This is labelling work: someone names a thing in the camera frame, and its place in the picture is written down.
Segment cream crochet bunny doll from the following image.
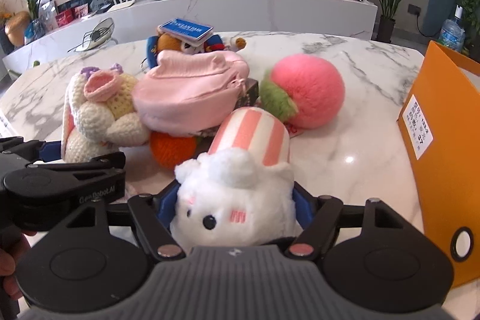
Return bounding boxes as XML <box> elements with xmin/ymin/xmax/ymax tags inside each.
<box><xmin>61</xmin><ymin>63</ymin><xmax>151</xmax><ymax>163</ymax></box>

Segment orange crochet ball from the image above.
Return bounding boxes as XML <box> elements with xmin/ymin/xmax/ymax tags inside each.
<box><xmin>150</xmin><ymin>132</ymin><xmax>197</xmax><ymax>170</ymax></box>

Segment white plush with striped hat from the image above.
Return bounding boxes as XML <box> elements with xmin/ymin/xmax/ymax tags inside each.
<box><xmin>170</xmin><ymin>107</ymin><xmax>299</xmax><ymax>252</ymax></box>

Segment pink fabric pouch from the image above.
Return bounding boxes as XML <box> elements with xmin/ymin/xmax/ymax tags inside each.
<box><xmin>132</xmin><ymin>50</ymin><xmax>250</xmax><ymax>136</ymax></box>

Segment pink fluffy peach plush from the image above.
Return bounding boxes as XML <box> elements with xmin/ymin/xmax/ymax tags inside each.
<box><xmin>259</xmin><ymin>54</ymin><xmax>346</xmax><ymax>129</ymax></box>

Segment teddy bear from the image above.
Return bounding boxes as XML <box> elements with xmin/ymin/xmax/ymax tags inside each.
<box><xmin>145</xmin><ymin>32</ymin><xmax>247</xmax><ymax>70</ymax></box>

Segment small blue booklet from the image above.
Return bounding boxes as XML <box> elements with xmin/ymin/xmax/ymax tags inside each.
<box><xmin>158</xmin><ymin>18</ymin><xmax>213</xmax><ymax>47</ymax></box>

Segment person's left hand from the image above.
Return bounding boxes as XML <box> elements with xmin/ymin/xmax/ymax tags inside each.
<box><xmin>0</xmin><ymin>231</ymin><xmax>37</xmax><ymax>301</ymax></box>

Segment small white desk fan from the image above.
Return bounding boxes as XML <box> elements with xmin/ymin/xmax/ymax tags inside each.
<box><xmin>68</xmin><ymin>18</ymin><xmax>118</xmax><ymax>53</ymax></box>

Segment golden round vase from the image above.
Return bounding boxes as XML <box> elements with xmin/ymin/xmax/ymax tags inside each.
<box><xmin>4</xmin><ymin>11</ymin><xmax>31</xmax><ymax>47</ymax></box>

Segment left potted plant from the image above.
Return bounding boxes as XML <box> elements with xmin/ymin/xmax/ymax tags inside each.
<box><xmin>19</xmin><ymin>0</ymin><xmax>56</xmax><ymax>43</ymax></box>

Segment orange cardboard shoe box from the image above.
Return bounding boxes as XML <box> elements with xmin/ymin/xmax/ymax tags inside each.
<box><xmin>397</xmin><ymin>41</ymin><xmax>479</xmax><ymax>287</ymax></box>

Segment white marble tv console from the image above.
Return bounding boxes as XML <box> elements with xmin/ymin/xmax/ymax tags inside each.
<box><xmin>2</xmin><ymin>0</ymin><xmax>377</xmax><ymax>74</ymax></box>

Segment large blue water bottle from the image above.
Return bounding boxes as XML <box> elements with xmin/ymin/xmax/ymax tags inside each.
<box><xmin>438</xmin><ymin>5</ymin><xmax>465</xmax><ymax>52</ymax></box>

